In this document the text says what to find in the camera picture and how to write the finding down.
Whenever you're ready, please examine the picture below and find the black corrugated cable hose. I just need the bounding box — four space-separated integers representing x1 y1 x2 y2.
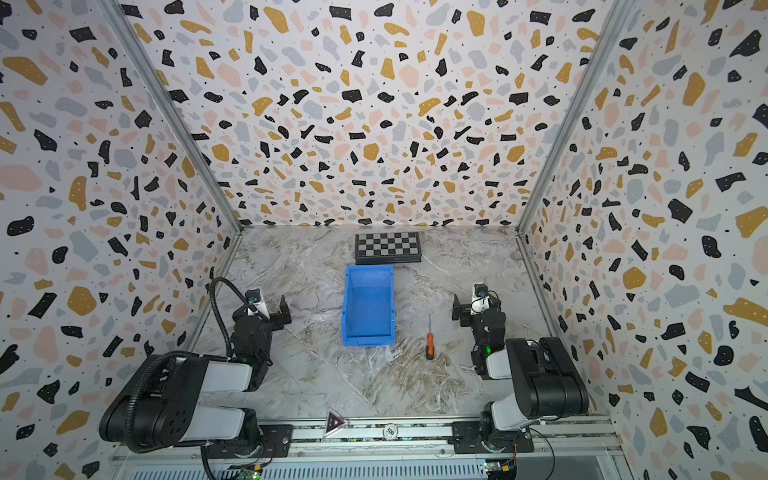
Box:
207 276 253 358

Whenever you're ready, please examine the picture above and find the orange black screwdriver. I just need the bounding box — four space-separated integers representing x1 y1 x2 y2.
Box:
425 317 435 360

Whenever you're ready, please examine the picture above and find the left corner aluminium post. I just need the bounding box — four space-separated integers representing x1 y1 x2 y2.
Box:
98 0 244 232

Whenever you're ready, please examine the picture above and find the corner aluminium post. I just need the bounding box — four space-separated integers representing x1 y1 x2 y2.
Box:
98 0 244 232
515 0 637 235

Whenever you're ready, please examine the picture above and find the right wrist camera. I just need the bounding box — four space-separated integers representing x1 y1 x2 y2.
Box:
470 283 491 315

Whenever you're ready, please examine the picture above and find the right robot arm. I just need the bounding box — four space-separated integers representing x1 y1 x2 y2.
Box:
450 295 589 454

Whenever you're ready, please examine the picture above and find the triangular warning sticker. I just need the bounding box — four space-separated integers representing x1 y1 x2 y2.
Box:
323 409 348 438

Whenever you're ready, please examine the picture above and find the blue plastic bin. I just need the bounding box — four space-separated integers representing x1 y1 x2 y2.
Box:
341 265 396 348

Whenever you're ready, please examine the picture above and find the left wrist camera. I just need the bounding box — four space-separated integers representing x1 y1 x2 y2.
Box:
244 288 270 320

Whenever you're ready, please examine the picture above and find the black white checkerboard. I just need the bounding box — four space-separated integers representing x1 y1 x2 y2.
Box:
354 232 422 265

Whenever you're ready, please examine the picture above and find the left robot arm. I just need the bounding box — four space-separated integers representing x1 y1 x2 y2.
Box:
98 290 292 457

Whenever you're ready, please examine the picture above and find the right corner aluminium post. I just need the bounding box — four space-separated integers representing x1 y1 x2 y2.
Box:
515 0 637 235

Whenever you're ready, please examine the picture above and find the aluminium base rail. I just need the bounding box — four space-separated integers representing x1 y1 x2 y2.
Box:
106 416 633 479

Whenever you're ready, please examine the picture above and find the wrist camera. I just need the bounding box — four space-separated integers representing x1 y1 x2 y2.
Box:
244 288 270 320
470 283 491 315

